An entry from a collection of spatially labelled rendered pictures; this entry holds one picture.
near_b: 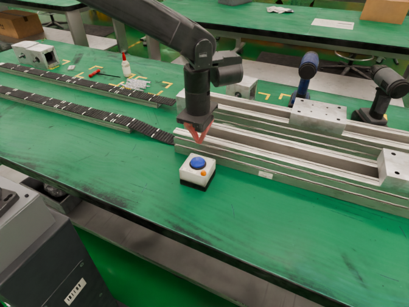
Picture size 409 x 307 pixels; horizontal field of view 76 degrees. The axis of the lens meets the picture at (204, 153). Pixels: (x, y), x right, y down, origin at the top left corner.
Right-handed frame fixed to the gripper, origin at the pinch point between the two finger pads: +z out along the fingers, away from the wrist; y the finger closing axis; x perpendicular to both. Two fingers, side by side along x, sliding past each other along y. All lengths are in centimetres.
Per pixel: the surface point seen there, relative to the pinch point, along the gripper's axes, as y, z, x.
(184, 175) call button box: -4.1, 9.9, 2.6
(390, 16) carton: 215, 11, -62
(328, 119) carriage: 28.1, 2.3, -30.1
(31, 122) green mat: 1, 14, 72
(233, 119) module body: 27.0, 9.7, -0.5
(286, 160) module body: 8.8, 6.2, -22.0
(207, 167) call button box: -0.2, 8.5, -2.6
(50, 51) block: 44, 6, 107
